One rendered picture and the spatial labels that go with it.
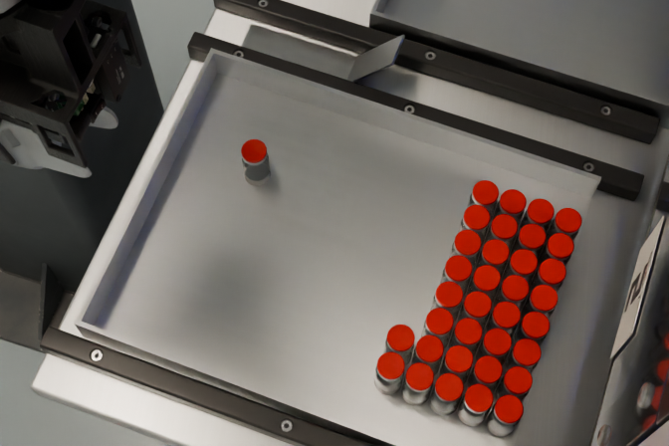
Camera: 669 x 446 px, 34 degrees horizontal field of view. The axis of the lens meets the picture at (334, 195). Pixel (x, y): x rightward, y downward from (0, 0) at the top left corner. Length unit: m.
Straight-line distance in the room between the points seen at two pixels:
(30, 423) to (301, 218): 0.99
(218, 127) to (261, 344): 0.20
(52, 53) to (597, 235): 0.53
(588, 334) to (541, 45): 0.26
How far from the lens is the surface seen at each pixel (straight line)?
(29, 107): 0.57
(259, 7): 0.98
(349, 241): 0.90
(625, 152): 0.96
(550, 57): 0.99
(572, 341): 0.89
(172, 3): 2.09
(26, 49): 0.55
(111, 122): 0.68
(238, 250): 0.90
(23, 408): 1.83
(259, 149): 0.88
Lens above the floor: 1.71
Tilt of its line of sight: 66 degrees down
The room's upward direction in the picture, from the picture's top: straight up
